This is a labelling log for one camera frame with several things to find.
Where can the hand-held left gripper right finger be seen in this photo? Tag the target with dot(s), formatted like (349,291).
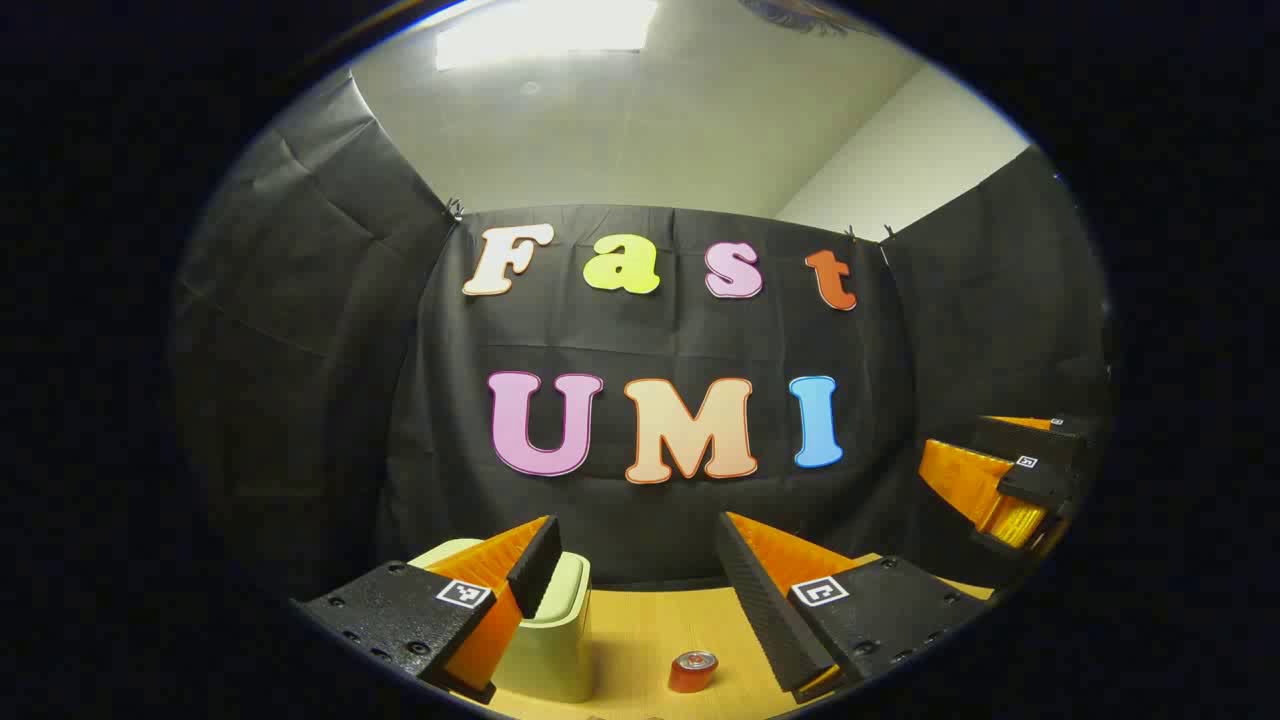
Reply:
(760,610)

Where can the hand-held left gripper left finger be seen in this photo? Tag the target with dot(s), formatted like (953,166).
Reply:
(538,565)

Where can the black backdrop cloth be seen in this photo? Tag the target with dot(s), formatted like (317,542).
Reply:
(650,520)

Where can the red pop can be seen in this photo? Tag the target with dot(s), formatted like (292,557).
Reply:
(692,672)

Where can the green desktop garbage bin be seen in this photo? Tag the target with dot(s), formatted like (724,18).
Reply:
(560,640)

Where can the wooden desktop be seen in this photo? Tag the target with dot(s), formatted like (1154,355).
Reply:
(640,630)

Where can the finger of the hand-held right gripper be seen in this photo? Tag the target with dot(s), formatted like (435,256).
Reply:
(1010,435)
(1040,485)

